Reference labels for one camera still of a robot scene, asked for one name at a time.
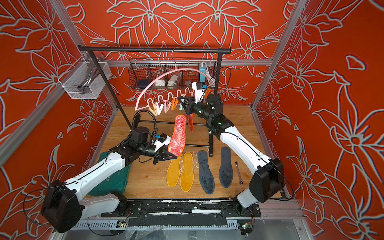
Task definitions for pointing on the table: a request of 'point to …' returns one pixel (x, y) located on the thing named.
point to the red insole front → (177, 144)
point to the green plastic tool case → (117, 184)
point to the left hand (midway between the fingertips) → (175, 155)
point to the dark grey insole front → (226, 174)
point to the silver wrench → (241, 182)
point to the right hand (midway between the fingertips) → (175, 98)
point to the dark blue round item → (142, 83)
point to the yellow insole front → (187, 179)
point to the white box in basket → (160, 83)
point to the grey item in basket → (173, 81)
